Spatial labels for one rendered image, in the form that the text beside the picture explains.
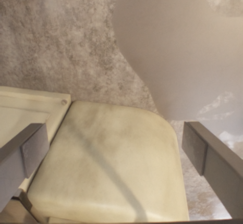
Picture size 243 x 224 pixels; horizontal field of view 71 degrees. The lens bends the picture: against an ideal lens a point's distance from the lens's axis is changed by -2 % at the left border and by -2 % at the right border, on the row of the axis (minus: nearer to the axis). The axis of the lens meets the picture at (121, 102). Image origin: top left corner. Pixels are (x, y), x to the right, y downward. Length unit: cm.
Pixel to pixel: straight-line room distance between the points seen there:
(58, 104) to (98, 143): 38
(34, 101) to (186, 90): 91
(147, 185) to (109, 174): 17
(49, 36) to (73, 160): 61
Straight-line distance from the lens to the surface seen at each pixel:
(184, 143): 17
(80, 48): 95
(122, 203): 77
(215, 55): 97
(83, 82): 105
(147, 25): 86
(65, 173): 83
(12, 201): 88
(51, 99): 115
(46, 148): 17
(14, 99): 126
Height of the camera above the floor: 83
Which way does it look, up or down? 50 degrees down
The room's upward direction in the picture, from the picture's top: 170 degrees counter-clockwise
